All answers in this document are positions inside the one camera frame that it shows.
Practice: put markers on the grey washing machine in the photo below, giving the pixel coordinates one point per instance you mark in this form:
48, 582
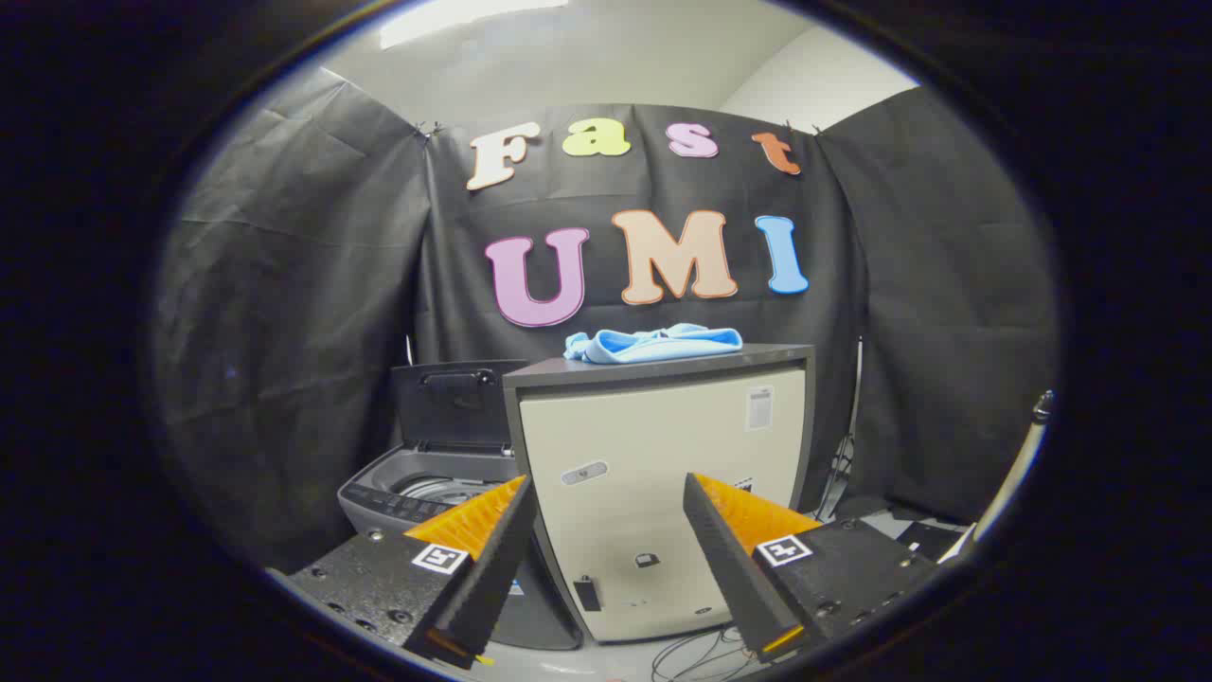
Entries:
379, 493

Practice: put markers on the black box on floor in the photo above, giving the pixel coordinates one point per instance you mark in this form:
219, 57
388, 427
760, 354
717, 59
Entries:
930, 540

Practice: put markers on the light blue shirt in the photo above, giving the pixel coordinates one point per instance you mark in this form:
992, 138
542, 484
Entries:
644, 343

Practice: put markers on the black backdrop cloth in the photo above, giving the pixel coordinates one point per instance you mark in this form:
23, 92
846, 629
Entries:
303, 332

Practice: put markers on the beige cabinet with dark frame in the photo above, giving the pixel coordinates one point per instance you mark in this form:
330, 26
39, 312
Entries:
625, 426

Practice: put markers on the white pole with dark cap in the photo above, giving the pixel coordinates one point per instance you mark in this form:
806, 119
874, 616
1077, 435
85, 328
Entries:
1018, 464

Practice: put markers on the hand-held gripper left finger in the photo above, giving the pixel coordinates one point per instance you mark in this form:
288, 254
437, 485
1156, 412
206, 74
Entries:
492, 559

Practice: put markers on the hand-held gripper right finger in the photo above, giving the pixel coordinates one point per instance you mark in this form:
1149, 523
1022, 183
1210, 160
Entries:
729, 568

